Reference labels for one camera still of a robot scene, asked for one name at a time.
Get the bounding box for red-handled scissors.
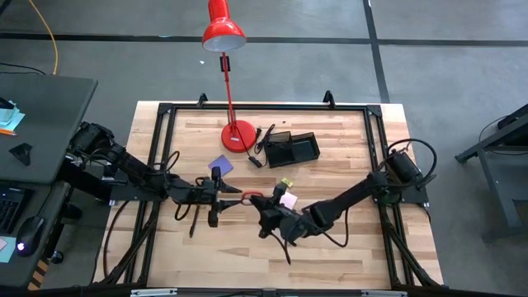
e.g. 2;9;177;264
240;190;266;206

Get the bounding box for black keyboard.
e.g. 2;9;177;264
0;186;26;235

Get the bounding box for dark metal cart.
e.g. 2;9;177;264
454;102;528;243

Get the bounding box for yellow cable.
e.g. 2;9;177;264
26;0;59;76

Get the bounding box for purple sticky note pad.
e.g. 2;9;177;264
207;154;235;179

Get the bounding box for black aluminium table frame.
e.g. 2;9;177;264
92;89;445;297

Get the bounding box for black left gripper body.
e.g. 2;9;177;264
177;185;215;206

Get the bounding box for black triangular stand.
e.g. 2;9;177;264
8;142;34;167

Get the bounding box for black computer mouse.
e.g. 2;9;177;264
15;215;47;257

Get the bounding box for pink sticky note pad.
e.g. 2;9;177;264
279;191;299;210

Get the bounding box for black mesh desk organizer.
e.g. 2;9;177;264
262;130;322;169

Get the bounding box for light blue paper stack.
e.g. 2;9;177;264
0;97;26;131

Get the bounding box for red desk lamp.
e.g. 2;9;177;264
200;0;257;154

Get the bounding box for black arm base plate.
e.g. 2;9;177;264
370;171;430;205
109;181;171;203

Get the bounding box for dark grey desk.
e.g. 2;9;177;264
0;73;99;185

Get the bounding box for black keyboard desk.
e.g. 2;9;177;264
0;181;72;290

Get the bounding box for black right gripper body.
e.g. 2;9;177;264
266;205;310;243

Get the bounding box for yellow black hazard tape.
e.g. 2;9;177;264
26;256;50;291

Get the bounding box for light blue paper sheet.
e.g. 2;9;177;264
0;234;17;264

